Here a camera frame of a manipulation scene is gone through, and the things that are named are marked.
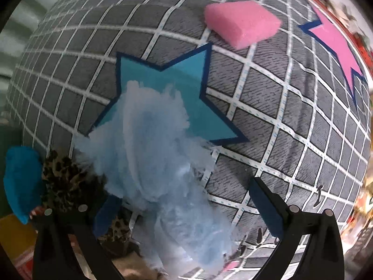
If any grey checked star blanket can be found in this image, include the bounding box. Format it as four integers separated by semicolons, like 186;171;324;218
6;0;371;280

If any leopard print scrunchie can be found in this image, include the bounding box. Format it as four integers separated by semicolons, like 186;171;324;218
41;150;131;244

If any light blue fluffy cloth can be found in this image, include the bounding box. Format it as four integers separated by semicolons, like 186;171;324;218
73;80;242;279

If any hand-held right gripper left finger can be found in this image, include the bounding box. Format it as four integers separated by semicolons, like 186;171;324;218
32;194;126;280

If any blue fuzzy scrunchie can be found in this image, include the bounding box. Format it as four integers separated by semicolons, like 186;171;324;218
3;146;45;224

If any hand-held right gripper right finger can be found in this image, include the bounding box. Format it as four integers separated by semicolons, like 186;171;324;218
248;177;346;280

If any pink sponge block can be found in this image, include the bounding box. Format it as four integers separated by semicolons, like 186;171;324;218
203;0;283;49

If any orange printed packaging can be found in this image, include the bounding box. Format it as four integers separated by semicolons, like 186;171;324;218
0;214;40;272

